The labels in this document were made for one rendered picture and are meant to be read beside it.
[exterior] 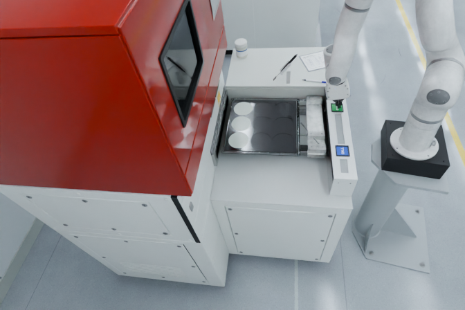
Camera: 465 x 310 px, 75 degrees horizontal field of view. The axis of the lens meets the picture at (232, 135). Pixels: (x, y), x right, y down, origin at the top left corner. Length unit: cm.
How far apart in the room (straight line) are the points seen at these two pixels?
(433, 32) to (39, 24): 107
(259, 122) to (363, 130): 140
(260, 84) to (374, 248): 129
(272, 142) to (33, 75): 105
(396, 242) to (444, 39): 145
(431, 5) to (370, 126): 178
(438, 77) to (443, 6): 22
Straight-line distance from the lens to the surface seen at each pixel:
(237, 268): 216
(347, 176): 133
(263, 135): 150
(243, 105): 165
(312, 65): 179
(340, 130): 148
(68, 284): 251
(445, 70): 127
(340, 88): 144
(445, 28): 120
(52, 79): 73
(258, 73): 174
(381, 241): 230
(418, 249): 236
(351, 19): 122
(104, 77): 66
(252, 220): 157
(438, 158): 155
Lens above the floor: 207
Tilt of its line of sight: 50 degrees down
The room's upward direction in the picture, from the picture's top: 10 degrees counter-clockwise
